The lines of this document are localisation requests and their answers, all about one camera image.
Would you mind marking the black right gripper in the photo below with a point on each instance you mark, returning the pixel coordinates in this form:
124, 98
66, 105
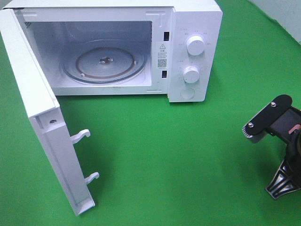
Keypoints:
285, 180

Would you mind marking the round white door release button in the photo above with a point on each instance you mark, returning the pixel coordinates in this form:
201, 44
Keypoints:
187, 93

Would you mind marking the white microwave knob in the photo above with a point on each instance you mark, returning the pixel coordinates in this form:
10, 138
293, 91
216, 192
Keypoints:
195, 45
191, 74

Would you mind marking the white microwave door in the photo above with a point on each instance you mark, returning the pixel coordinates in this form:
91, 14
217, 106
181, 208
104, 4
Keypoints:
45, 116

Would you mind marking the pink round plate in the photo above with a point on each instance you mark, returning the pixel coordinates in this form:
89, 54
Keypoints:
294, 128

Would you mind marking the green table cloth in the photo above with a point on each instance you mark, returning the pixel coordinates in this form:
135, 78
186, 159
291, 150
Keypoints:
162, 163

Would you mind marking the white microwave oven body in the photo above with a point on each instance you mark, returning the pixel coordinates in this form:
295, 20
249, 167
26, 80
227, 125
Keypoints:
51, 25

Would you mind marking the glass microwave turntable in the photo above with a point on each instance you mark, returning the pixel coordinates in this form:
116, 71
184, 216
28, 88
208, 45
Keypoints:
105, 61

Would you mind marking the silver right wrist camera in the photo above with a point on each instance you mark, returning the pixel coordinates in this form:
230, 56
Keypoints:
257, 127

